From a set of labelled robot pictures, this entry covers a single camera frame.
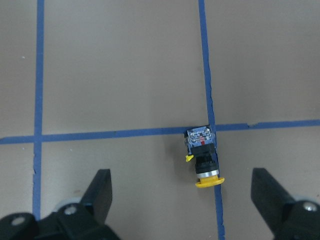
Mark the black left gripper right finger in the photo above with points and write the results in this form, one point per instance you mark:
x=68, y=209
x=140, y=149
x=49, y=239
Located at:
x=286, y=217

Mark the yellow push button switch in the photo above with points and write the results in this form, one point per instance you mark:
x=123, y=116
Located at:
x=201, y=147

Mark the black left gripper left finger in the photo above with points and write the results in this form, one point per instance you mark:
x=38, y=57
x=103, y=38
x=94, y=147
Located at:
x=83, y=220

